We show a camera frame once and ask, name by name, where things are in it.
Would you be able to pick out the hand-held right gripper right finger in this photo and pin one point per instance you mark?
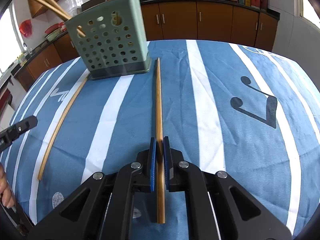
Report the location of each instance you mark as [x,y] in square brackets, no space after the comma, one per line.
[166,170]

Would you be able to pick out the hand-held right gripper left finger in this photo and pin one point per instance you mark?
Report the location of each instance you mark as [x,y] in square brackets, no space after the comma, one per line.
[152,170]

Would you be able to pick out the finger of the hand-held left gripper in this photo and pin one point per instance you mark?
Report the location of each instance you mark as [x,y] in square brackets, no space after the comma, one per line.
[22,127]

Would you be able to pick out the green perforated utensil holder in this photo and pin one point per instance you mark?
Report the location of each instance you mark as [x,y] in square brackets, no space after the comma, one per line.
[107,55]

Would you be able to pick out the person's left hand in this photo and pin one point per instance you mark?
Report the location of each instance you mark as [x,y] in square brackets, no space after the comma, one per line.
[6,190]

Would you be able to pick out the small side table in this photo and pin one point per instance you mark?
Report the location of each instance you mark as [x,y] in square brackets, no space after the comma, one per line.
[5,100]

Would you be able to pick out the blue white striped tablecloth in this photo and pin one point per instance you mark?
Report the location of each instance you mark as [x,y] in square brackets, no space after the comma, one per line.
[212,130]

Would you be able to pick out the yellow dish soap bottle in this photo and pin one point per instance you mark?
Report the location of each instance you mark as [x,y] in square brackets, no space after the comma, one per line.
[22,58]

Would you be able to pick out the green basin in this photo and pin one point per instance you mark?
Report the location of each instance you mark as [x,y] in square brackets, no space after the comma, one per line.
[53,36]

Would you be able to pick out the hanging red plastic bag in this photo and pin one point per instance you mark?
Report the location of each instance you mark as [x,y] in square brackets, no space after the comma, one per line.
[26,27]

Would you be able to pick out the red basin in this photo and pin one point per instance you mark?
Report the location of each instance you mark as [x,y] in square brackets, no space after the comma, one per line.
[53,27]

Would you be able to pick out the wooden base cabinets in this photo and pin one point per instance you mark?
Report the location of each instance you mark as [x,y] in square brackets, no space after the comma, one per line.
[217,22]

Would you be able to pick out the yellow box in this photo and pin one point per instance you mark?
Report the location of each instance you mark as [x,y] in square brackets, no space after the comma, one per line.
[247,2]

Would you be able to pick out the bright sunlit window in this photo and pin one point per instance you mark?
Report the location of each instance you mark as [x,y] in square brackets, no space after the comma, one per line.
[308,7]

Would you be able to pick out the window with white frame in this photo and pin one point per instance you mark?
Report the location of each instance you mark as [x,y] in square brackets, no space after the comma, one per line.
[10,37]

